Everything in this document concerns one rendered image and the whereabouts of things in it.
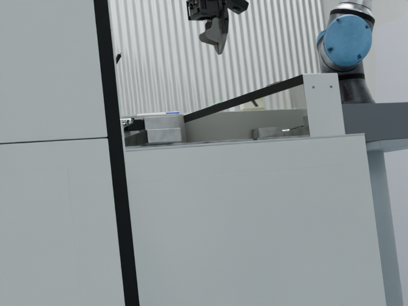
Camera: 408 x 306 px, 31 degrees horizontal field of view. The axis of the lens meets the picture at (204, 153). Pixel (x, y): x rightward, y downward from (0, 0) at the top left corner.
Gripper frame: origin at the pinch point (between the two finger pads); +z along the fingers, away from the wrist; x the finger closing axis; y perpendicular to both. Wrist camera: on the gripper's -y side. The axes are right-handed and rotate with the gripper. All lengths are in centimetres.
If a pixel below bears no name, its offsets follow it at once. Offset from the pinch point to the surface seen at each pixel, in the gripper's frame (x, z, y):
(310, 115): 40.0, 23.6, 4.7
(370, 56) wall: -187, -41, -224
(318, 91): 40.0, 18.6, 1.9
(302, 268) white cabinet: 46, 54, 16
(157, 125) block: 21.8, 21.8, 31.5
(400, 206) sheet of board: -143, 52, -191
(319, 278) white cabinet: 46, 57, 12
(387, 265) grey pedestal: 16, 61, -32
